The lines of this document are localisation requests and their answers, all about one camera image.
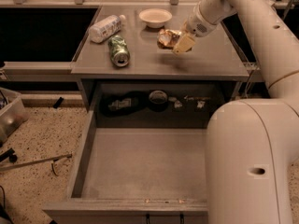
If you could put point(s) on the grey counter cabinet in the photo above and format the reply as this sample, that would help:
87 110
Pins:
197 83

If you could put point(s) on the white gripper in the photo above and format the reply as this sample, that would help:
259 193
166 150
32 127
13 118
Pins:
199 26

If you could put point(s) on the black drawer handle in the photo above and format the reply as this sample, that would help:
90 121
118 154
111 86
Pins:
152 219

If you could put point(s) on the black tape roll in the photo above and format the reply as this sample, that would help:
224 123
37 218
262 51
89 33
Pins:
158 101

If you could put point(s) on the clear plastic storage bin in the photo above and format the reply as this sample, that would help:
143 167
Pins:
12 113

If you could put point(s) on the green soda can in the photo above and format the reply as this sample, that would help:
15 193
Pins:
118 51

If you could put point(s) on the white ceramic bowl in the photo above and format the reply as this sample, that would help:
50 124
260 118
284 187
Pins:
155 17

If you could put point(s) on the orange soda can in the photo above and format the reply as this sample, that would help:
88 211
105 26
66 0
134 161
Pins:
168 38

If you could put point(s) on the small black floor block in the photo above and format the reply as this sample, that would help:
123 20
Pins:
58 102

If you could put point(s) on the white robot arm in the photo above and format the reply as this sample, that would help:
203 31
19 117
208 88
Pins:
250 143

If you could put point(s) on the clear plastic water bottle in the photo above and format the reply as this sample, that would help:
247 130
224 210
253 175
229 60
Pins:
106 27

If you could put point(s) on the grey open top drawer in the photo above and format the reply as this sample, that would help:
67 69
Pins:
122 174

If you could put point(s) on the long metal rod tool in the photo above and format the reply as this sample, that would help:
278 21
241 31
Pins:
52 160

